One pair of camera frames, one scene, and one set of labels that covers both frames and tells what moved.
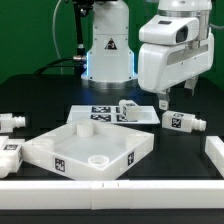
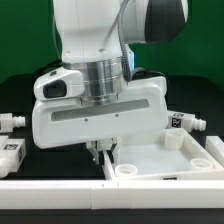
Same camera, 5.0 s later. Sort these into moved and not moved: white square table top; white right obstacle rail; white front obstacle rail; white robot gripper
Moved: white robot gripper; white square table top
Not moved: white right obstacle rail; white front obstacle rail
